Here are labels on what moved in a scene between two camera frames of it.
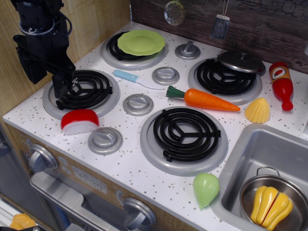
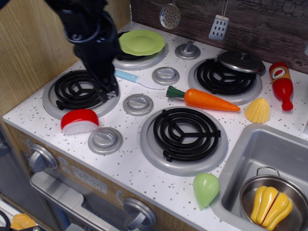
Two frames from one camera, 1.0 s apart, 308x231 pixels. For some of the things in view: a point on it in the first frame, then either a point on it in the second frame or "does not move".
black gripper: (46, 53) -> (100, 56)
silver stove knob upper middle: (165, 76) does not move
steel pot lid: (242, 61) does not move
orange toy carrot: (197, 98) does not move
